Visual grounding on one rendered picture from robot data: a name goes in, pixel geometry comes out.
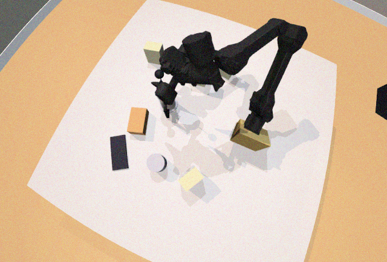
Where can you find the pale lavender cylinder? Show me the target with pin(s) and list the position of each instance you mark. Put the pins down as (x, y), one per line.
(156, 163)

